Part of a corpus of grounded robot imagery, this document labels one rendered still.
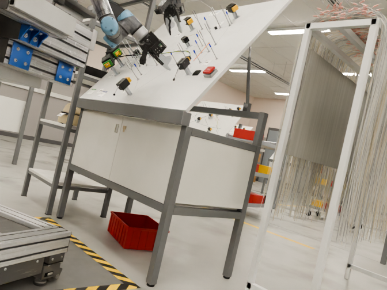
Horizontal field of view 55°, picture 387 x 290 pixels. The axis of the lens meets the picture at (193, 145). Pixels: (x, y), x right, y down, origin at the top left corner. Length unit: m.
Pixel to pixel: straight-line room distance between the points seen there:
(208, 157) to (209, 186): 0.15
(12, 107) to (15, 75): 3.44
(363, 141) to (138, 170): 1.13
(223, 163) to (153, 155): 0.38
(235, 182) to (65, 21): 1.22
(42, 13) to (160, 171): 0.93
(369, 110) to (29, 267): 1.56
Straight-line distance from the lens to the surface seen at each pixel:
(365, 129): 1.81
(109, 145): 2.36
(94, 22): 2.94
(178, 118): 1.81
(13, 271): 1.60
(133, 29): 1.96
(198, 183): 1.93
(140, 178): 2.04
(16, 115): 5.14
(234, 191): 2.14
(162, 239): 1.87
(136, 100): 2.19
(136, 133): 2.14
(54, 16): 1.45
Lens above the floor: 0.70
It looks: level
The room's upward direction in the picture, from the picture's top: 13 degrees clockwise
